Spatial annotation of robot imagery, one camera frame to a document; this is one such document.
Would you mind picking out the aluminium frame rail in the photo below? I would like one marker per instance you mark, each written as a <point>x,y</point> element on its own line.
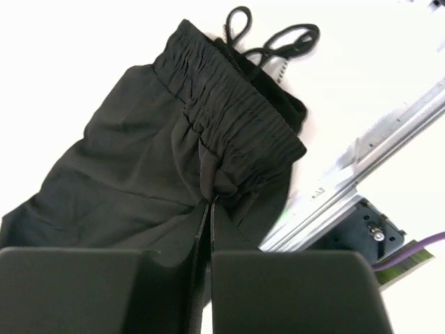
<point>308,216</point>

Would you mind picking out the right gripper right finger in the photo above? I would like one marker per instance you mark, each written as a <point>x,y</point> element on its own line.
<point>301,292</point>

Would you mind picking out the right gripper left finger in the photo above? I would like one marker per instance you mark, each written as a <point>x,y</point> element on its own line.
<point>75,290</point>

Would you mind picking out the black trousers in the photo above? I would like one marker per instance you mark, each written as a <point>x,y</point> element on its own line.
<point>203,122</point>

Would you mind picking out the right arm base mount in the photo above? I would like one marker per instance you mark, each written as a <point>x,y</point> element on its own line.
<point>365,230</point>

